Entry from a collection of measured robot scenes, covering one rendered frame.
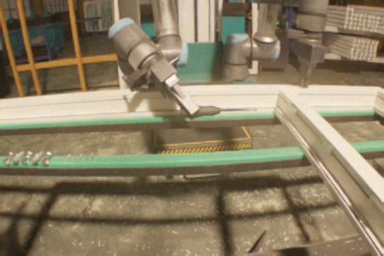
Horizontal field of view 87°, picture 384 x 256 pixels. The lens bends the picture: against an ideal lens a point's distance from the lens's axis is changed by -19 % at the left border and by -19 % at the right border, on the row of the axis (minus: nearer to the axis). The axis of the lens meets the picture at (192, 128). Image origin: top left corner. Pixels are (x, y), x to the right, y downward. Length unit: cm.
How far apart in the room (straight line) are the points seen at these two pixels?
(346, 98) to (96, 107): 85
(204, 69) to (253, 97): 93
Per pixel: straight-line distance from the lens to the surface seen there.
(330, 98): 91
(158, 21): 90
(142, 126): 76
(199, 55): 165
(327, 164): 57
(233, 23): 440
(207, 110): 63
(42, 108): 89
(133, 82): 65
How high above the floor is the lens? 119
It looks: 29 degrees down
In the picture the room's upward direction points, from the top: 1 degrees counter-clockwise
